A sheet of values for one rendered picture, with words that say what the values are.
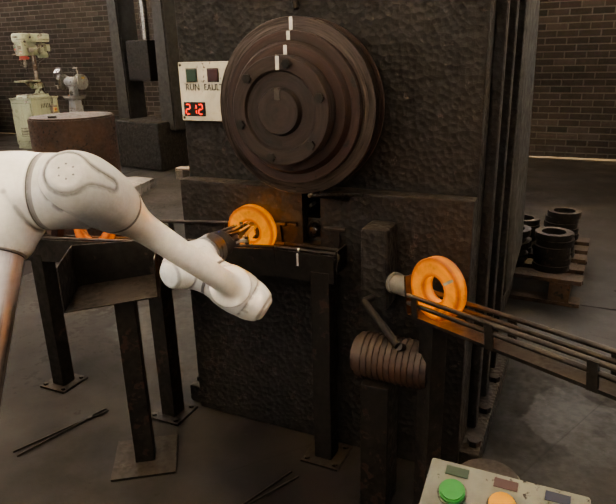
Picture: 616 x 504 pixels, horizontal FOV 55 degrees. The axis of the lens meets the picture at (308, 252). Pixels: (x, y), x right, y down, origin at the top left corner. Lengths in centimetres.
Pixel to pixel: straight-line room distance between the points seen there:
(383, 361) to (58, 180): 94
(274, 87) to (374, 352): 74
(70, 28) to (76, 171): 984
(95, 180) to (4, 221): 16
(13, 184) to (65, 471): 130
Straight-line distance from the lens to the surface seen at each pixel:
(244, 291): 144
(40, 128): 443
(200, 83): 197
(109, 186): 103
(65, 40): 1091
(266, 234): 179
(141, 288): 184
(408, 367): 157
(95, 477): 212
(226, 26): 193
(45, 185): 101
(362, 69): 158
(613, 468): 220
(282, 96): 157
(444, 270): 143
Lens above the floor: 126
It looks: 19 degrees down
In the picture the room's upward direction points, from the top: 2 degrees counter-clockwise
